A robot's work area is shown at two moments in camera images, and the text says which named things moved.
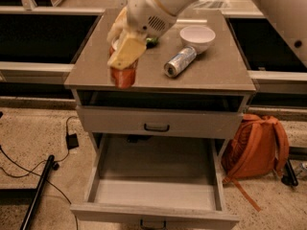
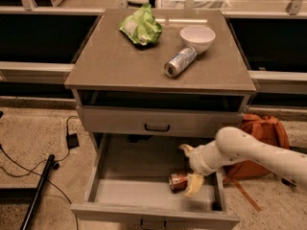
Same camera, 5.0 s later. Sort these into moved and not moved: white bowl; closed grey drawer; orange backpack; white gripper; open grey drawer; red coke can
Moved: white gripper; red coke can
Not moved: closed grey drawer; orange backpack; open grey drawer; white bowl
